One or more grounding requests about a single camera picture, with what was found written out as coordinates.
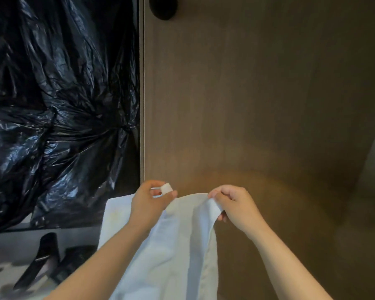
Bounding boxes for person's left hand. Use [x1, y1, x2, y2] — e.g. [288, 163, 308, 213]
[127, 180, 178, 238]

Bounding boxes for person's right hand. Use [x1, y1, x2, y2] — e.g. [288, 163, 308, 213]
[208, 184, 270, 240]

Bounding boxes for white cloth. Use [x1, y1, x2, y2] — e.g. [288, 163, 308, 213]
[98, 183, 224, 300]

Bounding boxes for person's left forearm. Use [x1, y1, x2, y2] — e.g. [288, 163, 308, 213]
[45, 222, 151, 300]

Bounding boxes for person's right forearm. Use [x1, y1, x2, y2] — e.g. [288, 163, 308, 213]
[247, 222, 334, 300]

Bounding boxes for brown wooden door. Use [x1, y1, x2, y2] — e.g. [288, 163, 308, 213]
[143, 0, 375, 300]

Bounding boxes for black ribbed plastic part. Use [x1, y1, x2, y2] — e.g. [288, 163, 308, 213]
[49, 245, 98, 285]

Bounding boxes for black plastic garbage bag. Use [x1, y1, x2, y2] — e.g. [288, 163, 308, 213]
[0, 0, 140, 131]
[0, 104, 140, 238]

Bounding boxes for grey cart shelf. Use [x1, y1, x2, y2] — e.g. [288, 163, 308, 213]
[0, 226, 101, 300]

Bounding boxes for black round door knob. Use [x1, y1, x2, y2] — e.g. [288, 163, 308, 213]
[149, 0, 178, 21]

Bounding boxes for black plastic handle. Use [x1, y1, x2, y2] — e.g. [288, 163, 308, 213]
[13, 232, 61, 291]

